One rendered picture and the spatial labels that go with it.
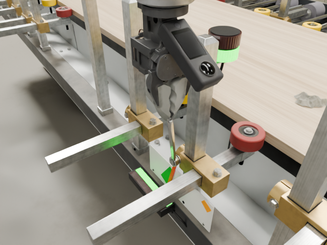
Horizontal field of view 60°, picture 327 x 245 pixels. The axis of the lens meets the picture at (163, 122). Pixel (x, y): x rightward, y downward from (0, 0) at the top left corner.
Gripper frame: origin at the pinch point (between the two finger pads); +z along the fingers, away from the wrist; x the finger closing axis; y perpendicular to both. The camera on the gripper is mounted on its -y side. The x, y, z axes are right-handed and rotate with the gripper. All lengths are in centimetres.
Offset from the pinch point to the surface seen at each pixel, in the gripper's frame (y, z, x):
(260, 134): -6.1, 10.9, -21.7
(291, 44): 23, 12, -77
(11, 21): 145, 21, 2
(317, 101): -6.4, 10.3, -44.6
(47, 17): 145, 22, -18
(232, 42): -2.2, -12.4, -11.5
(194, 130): -0.7, 5.7, -5.9
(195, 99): 0.0, -1.5, -5.9
